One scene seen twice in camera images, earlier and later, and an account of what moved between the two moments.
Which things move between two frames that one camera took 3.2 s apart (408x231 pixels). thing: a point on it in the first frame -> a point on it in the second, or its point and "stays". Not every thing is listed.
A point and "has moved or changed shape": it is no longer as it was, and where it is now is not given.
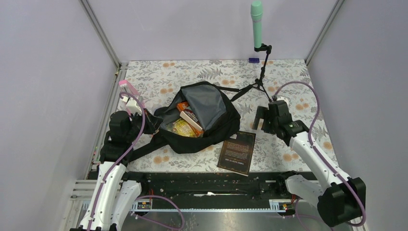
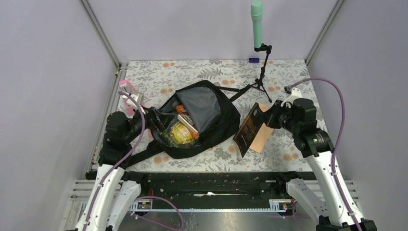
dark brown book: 236,153 has moved or changed shape
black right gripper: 260,115 -> 274,110
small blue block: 253,60 stays
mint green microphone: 256,11 stays
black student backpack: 213,107 has moved or changed shape
